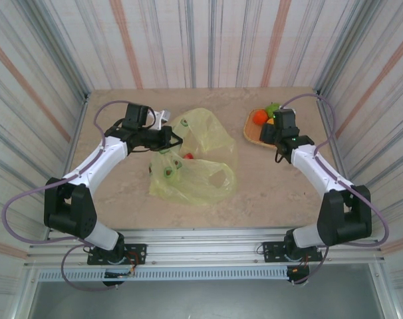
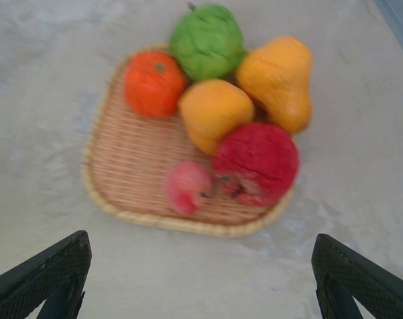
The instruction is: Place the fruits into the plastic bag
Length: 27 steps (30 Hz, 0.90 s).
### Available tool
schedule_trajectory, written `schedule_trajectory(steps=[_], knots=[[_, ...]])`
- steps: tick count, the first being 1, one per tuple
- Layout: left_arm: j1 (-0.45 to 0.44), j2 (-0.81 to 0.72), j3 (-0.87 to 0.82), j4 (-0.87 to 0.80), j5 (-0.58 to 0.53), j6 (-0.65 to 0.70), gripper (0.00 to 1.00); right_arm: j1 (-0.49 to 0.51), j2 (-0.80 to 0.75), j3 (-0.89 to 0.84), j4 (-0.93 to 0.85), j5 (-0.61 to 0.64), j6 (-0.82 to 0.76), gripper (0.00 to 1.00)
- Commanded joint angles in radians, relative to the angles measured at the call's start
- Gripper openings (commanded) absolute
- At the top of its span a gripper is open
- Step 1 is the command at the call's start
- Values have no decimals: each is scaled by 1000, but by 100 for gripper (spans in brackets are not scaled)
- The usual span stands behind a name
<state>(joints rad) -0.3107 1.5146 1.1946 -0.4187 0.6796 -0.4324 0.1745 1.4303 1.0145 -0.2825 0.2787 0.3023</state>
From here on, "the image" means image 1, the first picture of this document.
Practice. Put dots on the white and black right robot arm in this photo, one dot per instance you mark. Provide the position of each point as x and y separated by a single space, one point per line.
321 169

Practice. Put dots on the aluminium table side rail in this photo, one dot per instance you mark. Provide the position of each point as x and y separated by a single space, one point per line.
324 116
80 116

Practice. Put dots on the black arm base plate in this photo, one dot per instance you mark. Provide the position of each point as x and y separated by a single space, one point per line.
271 251
140 252

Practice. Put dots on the yellow orange bell pepper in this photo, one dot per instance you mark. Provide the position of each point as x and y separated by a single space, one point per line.
270 121

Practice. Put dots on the red apple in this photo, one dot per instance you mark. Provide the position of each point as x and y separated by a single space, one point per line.
188 156

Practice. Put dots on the yellow avocado print plastic bag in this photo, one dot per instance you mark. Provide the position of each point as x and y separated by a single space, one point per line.
205 186

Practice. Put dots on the woven bamboo basket tray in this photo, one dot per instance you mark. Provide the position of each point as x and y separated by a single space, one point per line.
253 131

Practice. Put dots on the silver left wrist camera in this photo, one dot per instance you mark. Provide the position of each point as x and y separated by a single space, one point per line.
167 115

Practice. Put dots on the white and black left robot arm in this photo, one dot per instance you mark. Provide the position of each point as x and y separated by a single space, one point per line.
98 163

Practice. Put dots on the green custard apple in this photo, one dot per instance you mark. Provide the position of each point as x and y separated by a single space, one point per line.
272 108

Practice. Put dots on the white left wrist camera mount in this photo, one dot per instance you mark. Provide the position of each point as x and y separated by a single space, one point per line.
158 119

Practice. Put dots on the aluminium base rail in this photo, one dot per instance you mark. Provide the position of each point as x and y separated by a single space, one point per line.
201 246

